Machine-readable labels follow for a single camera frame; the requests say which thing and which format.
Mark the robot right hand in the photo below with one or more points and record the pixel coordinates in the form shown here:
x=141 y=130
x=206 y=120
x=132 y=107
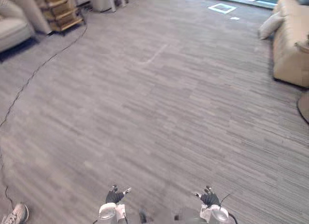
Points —
x=210 y=199

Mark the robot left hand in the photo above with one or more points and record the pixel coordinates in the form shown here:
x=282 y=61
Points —
x=113 y=197

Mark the robot right silver arm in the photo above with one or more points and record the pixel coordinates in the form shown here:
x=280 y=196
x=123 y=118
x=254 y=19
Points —
x=214 y=214

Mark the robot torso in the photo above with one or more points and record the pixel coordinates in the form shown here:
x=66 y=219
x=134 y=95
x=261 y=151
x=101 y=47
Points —
x=166 y=216

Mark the person's shoe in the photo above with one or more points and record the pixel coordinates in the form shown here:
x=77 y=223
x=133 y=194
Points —
x=16 y=214

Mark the beige sofa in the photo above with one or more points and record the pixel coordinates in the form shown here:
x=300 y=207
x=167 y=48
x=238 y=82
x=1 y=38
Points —
x=290 y=40

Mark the grey cushion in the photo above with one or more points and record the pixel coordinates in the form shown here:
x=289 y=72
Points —
x=270 y=26

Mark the white tape square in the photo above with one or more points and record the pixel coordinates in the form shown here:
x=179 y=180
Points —
x=222 y=8

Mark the wooden shelf cart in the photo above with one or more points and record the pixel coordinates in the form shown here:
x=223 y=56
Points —
x=60 y=10

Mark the white cabinet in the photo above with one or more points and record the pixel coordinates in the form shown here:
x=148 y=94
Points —
x=103 y=1

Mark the light grey sofa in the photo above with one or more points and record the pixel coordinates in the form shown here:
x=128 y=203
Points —
x=12 y=23

